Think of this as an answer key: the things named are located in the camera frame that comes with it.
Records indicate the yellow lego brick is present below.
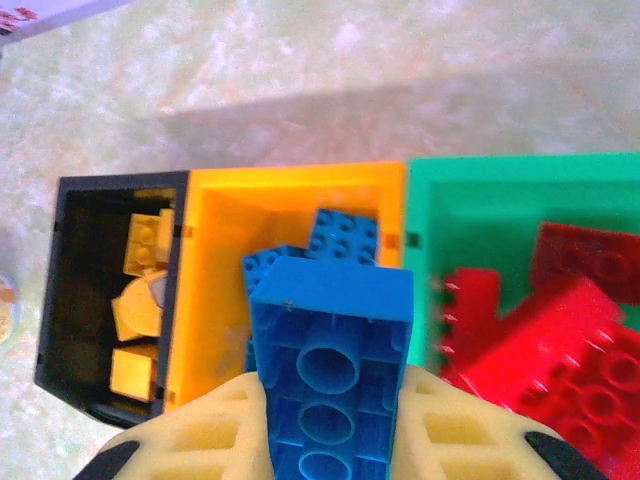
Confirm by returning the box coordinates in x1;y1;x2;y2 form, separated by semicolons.
123;212;166;277
109;277;167;344
108;346;160;404

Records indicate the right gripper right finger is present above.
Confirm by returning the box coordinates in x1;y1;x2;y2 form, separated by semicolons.
397;363;610;480

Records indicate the black plastic container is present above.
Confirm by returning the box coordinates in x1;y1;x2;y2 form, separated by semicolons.
33;169;192;431

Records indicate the red lego brick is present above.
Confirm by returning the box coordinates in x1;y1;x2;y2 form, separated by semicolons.
444;276;640;480
529;221;640;321
432;267;509;374

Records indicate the orange plastic container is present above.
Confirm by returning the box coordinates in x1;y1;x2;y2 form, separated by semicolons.
162;160;407;411

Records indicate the blue lego brick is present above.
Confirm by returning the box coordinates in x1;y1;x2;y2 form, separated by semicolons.
241;243;309;301
304;206;382;270
248;256;416;480

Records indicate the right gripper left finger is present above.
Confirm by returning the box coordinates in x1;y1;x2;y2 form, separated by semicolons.
79;372;275;480

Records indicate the green plastic container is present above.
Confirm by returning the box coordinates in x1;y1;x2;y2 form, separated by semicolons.
402;152;640;376

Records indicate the small yellow tin can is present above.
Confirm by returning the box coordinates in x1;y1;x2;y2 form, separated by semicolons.
0;272;21;346

